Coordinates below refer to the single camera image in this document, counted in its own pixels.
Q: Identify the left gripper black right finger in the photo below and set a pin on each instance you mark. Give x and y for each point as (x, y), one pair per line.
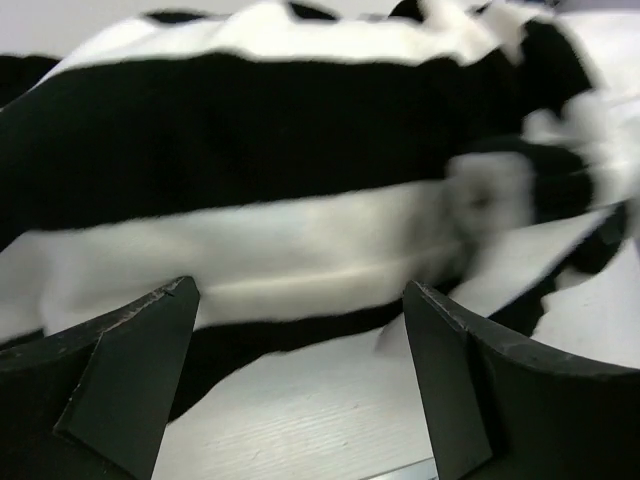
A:
(499, 405)

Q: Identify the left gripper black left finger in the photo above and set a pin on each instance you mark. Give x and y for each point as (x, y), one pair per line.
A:
(92, 402)

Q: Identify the black white striped pillowcase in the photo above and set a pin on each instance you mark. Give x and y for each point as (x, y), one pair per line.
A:
(302, 168)

